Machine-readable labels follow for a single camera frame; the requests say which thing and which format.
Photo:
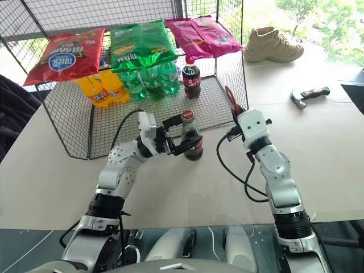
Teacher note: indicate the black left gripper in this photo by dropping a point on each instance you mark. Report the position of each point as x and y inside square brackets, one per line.
[164, 140]

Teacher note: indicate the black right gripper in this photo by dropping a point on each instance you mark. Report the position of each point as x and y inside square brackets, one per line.
[235, 126]

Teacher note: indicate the glass cola bottle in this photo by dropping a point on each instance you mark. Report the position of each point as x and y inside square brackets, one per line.
[193, 152]

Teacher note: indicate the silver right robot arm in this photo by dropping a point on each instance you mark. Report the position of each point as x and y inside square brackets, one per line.
[280, 182]

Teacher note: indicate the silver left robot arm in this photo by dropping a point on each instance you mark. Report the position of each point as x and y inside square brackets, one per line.
[113, 176]

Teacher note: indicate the plastic cola bottle red cap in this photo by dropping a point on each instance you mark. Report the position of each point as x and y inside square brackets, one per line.
[191, 81]

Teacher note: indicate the green soda plastic bottle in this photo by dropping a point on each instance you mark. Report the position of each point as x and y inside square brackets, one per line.
[170, 78]
[152, 84]
[133, 85]

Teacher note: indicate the orange soda plastic bottle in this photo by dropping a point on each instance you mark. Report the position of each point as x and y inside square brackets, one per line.
[115, 88]
[95, 94]

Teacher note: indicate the beige lace-up shoe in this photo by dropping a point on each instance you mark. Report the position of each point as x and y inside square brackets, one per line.
[270, 47]

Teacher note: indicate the pink chip bag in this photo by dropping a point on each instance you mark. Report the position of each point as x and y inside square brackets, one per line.
[202, 34]

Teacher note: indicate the green chip bag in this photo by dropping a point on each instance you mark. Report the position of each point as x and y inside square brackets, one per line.
[142, 42]

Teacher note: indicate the silver rounded robot leg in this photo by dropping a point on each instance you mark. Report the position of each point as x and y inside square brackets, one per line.
[241, 246]
[170, 244]

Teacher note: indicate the black flat panel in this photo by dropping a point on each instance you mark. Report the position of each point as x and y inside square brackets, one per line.
[354, 91]

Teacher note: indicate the grey robot torso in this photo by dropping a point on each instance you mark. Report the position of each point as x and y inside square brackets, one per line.
[159, 266]

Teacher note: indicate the red chip bag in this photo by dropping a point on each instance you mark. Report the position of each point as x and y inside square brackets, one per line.
[65, 57]

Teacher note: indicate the dark cloth bundle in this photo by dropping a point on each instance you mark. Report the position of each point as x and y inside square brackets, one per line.
[15, 113]

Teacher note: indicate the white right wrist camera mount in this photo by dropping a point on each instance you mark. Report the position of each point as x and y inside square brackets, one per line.
[254, 125]

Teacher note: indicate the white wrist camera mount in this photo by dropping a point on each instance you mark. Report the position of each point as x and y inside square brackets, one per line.
[254, 125]
[148, 128]

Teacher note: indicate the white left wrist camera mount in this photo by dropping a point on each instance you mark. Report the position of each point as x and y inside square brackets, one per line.
[148, 128]

